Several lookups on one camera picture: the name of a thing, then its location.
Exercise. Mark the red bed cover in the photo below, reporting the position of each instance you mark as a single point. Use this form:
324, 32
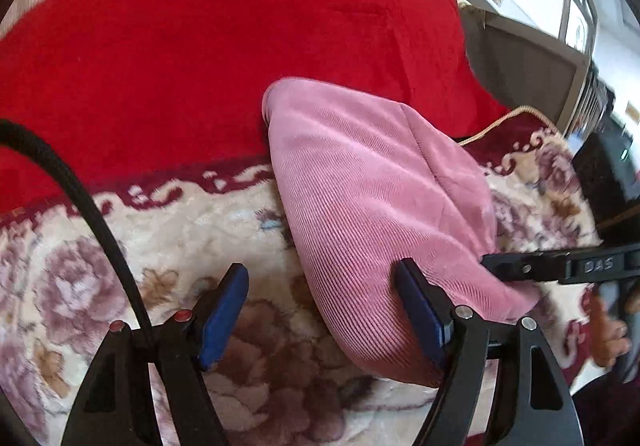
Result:
126, 87

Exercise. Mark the person's right hand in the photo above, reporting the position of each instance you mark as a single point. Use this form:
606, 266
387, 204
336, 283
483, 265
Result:
608, 336

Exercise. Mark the grey bed frame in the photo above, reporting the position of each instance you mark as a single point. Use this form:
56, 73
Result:
521, 65

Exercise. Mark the floral plush blanket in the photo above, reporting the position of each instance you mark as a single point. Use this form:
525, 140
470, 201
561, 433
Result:
140, 254

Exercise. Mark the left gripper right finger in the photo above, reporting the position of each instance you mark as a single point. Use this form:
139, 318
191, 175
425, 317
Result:
532, 403

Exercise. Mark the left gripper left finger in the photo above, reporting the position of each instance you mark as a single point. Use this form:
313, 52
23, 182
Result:
114, 405

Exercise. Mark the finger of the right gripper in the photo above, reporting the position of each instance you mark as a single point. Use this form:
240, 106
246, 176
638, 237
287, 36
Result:
539, 266

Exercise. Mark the pink corduroy garment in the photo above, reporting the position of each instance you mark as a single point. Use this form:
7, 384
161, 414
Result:
365, 182

